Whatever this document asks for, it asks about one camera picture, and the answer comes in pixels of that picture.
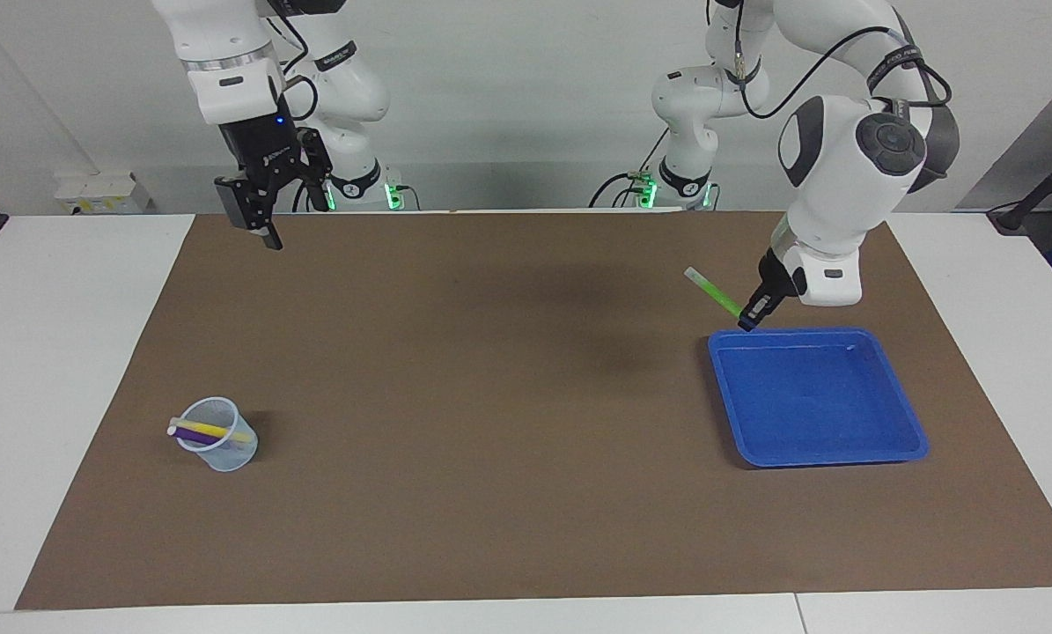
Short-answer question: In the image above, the translucent plastic cup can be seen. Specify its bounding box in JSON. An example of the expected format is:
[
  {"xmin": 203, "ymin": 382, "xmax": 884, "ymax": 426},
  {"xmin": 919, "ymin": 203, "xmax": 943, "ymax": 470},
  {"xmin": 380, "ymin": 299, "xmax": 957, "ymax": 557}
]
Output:
[{"xmin": 175, "ymin": 396, "xmax": 259, "ymax": 474}]

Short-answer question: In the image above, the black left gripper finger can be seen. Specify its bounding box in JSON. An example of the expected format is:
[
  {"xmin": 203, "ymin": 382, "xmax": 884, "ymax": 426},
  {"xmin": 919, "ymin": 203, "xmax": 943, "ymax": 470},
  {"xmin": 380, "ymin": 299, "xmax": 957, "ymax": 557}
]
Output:
[{"xmin": 737, "ymin": 282, "xmax": 786, "ymax": 333}]

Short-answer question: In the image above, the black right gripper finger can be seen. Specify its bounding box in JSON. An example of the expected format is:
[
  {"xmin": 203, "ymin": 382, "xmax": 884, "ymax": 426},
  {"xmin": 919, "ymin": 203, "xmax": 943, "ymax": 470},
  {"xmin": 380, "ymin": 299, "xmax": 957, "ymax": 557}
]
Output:
[
  {"xmin": 297, "ymin": 128, "xmax": 335, "ymax": 212},
  {"xmin": 214, "ymin": 174, "xmax": 284, "ymax": 252}
]

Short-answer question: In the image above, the yellow marker pen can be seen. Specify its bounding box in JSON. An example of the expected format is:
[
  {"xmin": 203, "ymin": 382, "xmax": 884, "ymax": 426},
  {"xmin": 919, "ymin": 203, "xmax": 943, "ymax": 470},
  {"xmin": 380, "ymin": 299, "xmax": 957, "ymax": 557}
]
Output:
[{"xmin": 167, "ymin": 419, "xmax": 254, "ymax": 444}]

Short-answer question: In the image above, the green marker pen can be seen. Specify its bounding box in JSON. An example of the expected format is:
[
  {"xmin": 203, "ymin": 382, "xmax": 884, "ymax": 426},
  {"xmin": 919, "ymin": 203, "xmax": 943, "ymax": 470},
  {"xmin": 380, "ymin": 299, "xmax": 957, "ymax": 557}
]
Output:
[{"xmin": 684, "ymin": 267, "xmax": 747, "ymax": 320}]

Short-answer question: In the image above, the black base cable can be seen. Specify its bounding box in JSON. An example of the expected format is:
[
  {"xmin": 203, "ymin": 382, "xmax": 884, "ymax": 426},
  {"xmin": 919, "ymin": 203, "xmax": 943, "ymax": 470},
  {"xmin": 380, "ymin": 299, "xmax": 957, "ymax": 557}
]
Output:
[
  {"xmin": 293, "ymin": 172, "xmax": 328, "ymax": 212},
  {"xmin": 589, "ymin": 172, "xmax": 658, "ymax": 210}
]

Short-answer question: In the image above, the white power strip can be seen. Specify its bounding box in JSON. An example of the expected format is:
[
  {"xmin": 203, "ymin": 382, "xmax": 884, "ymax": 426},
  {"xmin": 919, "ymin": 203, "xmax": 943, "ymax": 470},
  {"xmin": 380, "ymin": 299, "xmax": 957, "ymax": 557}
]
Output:
[{"xmin": 55, "ymin": 172, "xmax": 152, "ymax": 215}]

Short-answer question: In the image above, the blue plastic tray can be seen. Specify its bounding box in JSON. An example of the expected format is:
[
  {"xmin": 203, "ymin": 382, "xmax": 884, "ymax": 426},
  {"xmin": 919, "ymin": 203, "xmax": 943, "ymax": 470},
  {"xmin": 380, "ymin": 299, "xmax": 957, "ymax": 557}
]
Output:
[{"xmin": 707, "ymin": 327, "xmax": 931, "ymax": 468}]

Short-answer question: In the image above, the brown table mat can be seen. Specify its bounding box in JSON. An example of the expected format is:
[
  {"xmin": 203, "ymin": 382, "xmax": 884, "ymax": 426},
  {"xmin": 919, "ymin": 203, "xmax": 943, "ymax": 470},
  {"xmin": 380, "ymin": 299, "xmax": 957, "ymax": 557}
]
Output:
[{"xmin": 15, "ymin": 210, "xmax": 1052, "ymax": 611}]

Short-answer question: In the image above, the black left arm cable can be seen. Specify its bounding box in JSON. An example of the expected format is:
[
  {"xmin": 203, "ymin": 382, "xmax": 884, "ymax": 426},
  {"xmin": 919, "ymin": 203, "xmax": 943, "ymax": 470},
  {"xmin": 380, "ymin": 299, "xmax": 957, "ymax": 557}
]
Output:
[{"xmin": 706, "ymin": 0, "xmax": 953, "ymax": 120}]

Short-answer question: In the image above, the black stand pole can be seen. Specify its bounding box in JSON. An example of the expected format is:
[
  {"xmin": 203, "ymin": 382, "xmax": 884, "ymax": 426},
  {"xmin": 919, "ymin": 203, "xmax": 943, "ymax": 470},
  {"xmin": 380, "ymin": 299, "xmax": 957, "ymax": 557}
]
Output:
[{"xmin": 988, "ymin": 136, "xmax": 1052, "ymax": 237}]

